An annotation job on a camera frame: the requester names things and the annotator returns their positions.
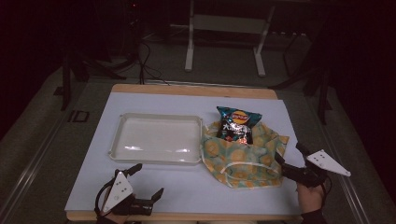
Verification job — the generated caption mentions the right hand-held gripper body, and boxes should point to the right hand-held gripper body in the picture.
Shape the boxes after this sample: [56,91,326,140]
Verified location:
[281,148,352,189]

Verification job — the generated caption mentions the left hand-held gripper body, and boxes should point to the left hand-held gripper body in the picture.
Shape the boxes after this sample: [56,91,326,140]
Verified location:
[102,169,155,217]

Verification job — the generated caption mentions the yellow green patterned cloth bag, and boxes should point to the yellow green patterned cloth bag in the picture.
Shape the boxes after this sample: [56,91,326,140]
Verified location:
[200,120,290,189]

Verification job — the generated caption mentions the person's left hand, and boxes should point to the person's left hand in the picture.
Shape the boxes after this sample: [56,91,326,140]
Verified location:
[100,210,129,224]

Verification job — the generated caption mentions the person's right hand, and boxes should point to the person's right hand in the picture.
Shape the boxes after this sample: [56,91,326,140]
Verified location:
[295,181,326,216]

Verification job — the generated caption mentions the white plastic tray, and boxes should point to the white plastic tray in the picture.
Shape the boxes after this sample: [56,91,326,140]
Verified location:
[107,112,204,166]

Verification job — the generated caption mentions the blue black chip bag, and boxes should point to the blue black chip bag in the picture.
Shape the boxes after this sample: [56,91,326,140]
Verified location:
[216,105,263,146]

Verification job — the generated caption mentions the black metal stand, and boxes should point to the black metal stand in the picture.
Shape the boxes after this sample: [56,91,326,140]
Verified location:
[52,50,128,112]
[269,31,333,126]

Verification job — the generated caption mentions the white metal stand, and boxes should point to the white metal stand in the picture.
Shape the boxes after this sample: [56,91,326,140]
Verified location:
[184,0,276,77]

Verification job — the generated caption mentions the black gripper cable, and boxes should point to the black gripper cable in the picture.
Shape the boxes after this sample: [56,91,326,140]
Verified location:
[320,175,333,206]
[93,177,118,217]

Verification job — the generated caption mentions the black floor bracket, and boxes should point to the black floor bracket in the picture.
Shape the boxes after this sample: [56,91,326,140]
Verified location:
[67,109,91,123]

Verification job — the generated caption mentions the black floor cables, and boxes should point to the black floor cables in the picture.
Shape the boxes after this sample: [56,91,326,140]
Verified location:
[136,40,171,86]

